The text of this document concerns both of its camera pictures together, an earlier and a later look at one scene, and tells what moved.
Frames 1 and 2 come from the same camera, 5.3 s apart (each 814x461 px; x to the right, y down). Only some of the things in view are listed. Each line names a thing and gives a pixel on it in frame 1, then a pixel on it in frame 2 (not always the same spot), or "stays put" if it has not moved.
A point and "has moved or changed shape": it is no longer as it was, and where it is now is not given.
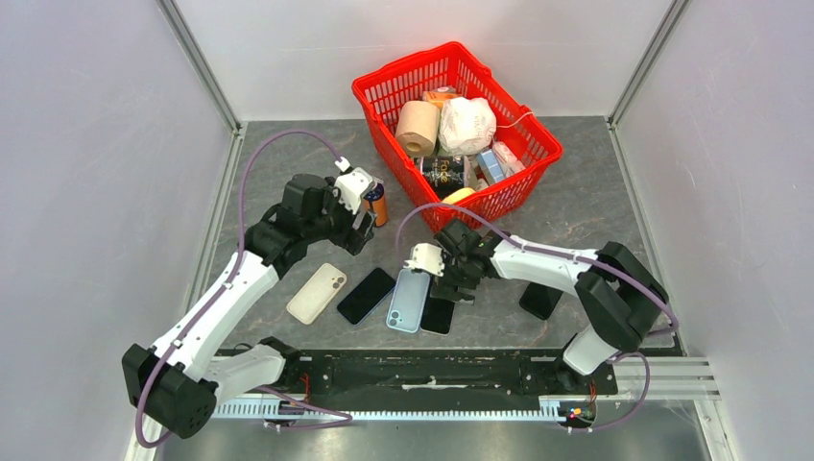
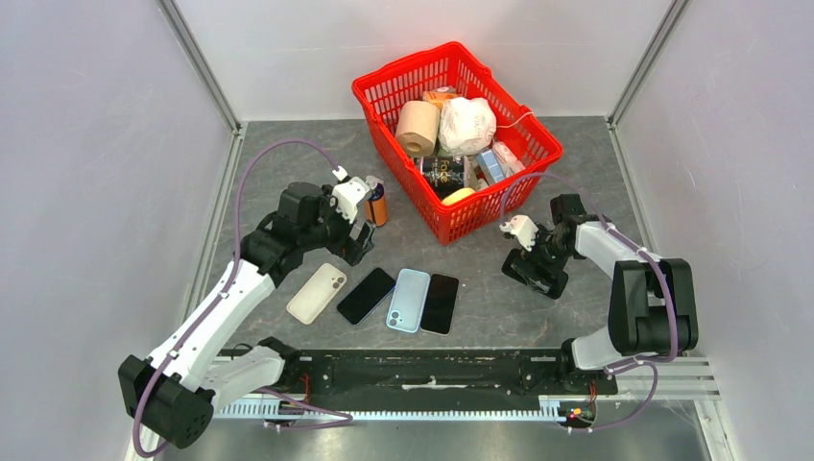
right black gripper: [444, 286] → [542, 235]
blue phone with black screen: [367, 296] stays put
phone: [407, 300] stays put
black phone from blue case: [437, 314] stays put
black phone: [539, 300] has moved or changed shape
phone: [317, 293] stays put
